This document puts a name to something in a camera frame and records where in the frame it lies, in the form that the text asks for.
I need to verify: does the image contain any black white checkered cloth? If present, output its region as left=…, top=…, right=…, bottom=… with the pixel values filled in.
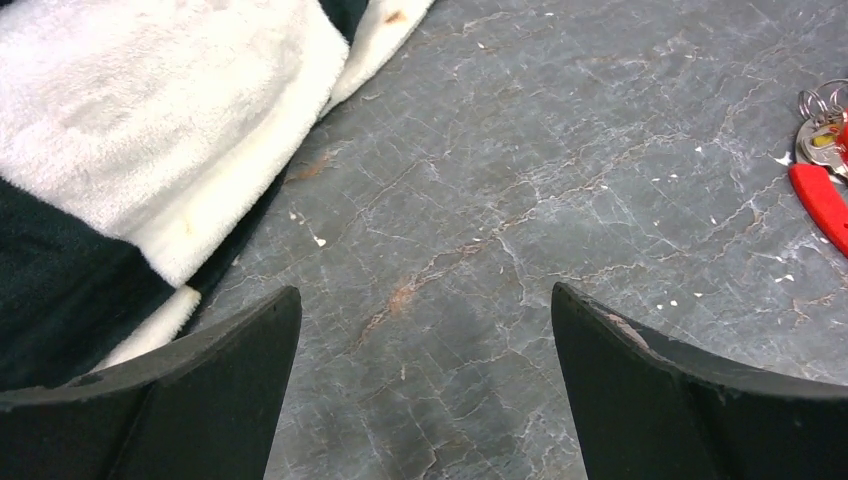
left=1, top=1, right=431, bottom=390

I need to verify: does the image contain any large metal keyring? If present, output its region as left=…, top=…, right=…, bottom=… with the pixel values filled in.
left=797, top=78, right=847, bottom=126

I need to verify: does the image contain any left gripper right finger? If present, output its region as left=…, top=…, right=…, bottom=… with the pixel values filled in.
left=551, top=282, right=847, bottom=480

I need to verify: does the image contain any silver key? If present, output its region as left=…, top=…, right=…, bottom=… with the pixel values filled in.
left=794, top=118, right=847, bottom=183

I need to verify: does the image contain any red key tag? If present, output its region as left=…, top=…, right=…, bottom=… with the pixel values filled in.
left=788, top=125, right=847, bottom=257

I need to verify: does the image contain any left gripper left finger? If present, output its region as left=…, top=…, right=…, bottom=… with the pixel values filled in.
left=1, top=286, right=302, bottom=480

